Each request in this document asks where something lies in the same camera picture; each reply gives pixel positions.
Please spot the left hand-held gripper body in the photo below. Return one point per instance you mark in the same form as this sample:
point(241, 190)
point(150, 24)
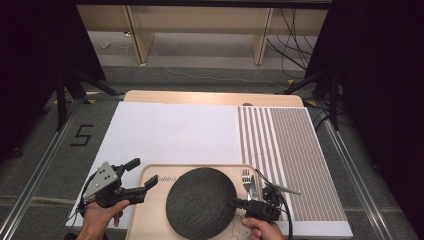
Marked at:
point(103, 181)

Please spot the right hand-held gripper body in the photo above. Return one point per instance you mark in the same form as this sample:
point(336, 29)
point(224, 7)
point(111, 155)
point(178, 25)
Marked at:
point(263, 210)

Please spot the beige plastic tray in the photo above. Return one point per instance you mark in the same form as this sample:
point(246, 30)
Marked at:
point(150, 216)

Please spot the black textured round plate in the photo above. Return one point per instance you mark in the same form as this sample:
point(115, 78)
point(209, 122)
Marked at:
point(200, 203)

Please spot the person's right hand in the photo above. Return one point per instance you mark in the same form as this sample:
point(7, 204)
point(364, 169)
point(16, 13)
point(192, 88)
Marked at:
point(266, 231)

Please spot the person's left hand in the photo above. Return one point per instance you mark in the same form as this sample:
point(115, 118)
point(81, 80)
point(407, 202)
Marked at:
point(98, 220)

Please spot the white board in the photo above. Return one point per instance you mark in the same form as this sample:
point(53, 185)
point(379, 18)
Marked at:
point(173, 133)

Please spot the brown white striped placemat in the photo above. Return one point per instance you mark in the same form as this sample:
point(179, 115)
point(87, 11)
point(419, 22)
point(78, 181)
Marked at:
point(293, 160)

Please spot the black metal stand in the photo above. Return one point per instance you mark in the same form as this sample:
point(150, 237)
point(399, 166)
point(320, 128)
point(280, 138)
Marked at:
point(61, 100)
point(334, 100)

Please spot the black curtain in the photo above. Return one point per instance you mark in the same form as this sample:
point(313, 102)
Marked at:
point(33, 66)
point(376, 83)

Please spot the beige wooden desk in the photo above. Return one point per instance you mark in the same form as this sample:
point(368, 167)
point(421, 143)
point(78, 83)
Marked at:
point(200, 20)

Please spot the metal floor rail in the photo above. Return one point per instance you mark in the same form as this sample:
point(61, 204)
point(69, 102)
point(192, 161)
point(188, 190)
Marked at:
point(40, 166)
point(356, 180)

